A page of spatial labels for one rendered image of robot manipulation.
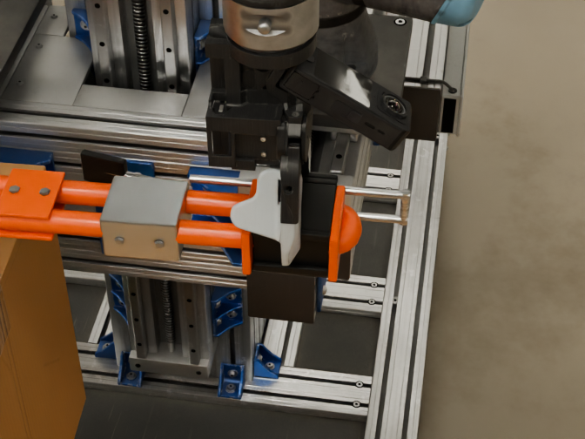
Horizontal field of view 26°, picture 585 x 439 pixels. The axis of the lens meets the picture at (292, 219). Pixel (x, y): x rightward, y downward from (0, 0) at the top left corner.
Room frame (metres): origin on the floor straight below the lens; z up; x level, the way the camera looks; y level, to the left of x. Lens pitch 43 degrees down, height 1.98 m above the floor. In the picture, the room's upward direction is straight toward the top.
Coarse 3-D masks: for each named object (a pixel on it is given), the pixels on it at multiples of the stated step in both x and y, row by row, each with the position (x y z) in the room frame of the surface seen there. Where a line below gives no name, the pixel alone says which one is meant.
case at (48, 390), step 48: (0, 240) 0.93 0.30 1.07; (48, 240) 1.02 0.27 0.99; (0, 288) 0.87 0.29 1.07; (48, 288) 0.99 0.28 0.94; (0, 336) 0.85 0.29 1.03; (48, 336) 0.96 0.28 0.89; (0, 384) 0.82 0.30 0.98; (48, 384) 0.94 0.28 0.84; (0, 432) 0.79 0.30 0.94; (48, 432) 0.91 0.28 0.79
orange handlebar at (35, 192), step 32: (0, 192) 0.86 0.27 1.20; (32, 192) 0.85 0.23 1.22; (64, 192) 0.86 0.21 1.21; (96, 192) 0.85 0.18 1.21; (192, 192) 0.85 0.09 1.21; (224, 192) 0.85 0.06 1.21; (0, 224) 0.82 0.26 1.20; (32, 224) 0.82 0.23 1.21; (64, 224) 0.82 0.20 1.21; (96, 224) 0.81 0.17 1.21; (192, 224) 0.81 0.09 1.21; (224, 224) 0.81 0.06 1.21; (352, 224) 0.81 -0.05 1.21
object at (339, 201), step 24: (312, 192) 0.84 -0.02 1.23; (336, 192) 0.84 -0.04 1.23; (312, 216) 0.81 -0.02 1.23; (336, 216) 0.81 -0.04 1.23; (264, 240) 0.79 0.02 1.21; (312, 240) 0.79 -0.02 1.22; (336, 240) 0.78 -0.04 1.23; (264, 264) 0.79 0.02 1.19; (312, 264) 0.79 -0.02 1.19; (336, 264) 0.77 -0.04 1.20
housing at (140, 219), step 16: (112, 192) 0.85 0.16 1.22; (128, 192) 0.85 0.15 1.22; (144, 192) 0.85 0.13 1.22; (160, 192) 0.85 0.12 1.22; (176, 192) 0.85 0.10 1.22; (112, 208) 0.82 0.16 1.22; (128, 208) 0.82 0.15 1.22; (144, 208) 0.82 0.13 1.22; (160, 208) 0.82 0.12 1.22; (176, 208) 0.82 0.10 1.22; (112, 224) 0.81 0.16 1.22; (128, 224) 0.81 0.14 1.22; (144, 224) 0.81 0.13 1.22; (160, 224) 0.80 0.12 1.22; (176, 224) 0.81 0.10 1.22; (112, 240) 0.81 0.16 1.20; (128, 240) 0.81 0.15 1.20; (144, 240) 0.80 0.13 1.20; (160, 240) 0.80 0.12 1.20; (176, 240) 0.80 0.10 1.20; (128, 256) 0.81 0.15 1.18; (144, 256) 0.80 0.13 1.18; (160, 256) 0.80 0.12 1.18; (176, 256) 0.80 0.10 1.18
